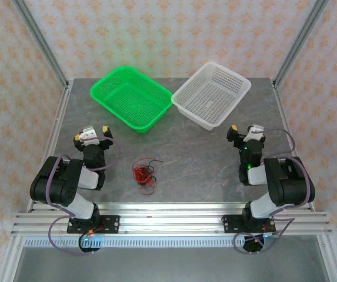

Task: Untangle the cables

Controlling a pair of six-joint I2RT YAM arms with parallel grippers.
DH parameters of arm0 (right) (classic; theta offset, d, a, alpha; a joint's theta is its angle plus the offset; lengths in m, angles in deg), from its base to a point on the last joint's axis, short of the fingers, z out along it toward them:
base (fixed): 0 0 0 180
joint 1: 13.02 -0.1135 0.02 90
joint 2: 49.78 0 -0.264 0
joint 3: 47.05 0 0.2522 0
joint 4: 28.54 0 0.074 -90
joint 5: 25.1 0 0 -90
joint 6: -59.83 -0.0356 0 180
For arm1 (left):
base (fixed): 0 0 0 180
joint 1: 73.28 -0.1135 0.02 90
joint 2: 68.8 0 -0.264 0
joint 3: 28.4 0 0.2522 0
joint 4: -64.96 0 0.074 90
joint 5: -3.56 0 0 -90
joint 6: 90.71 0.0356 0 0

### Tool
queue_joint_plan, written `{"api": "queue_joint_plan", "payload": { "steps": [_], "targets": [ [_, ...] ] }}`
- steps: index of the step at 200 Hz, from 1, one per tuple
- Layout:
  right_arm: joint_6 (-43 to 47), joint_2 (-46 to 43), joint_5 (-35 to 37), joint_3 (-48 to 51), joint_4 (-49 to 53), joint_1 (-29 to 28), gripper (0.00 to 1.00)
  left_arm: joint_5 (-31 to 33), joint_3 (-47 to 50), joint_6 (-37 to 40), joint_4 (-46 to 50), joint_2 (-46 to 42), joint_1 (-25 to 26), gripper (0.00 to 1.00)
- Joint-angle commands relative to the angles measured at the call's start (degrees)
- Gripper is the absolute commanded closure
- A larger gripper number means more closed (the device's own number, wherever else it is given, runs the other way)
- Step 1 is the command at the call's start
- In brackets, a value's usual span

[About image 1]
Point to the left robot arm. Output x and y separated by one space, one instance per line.
53 185

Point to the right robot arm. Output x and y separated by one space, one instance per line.
288 188

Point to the white plastic basket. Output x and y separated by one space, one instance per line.
212 97

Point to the green plastic basket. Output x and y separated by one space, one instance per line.
133 100

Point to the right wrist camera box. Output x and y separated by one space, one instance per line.
253 131

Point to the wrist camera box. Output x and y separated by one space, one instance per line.
253 131
88 135

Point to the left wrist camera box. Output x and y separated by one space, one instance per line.
88 135

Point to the aluminium table side rail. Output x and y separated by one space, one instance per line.
286 123
56 129

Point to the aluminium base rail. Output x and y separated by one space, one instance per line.
171 218

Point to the aluminium frame post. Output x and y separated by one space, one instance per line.
40 41
331 261
300 41
9 261

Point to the aluminium lower frame post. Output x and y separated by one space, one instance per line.
9 261
331 261

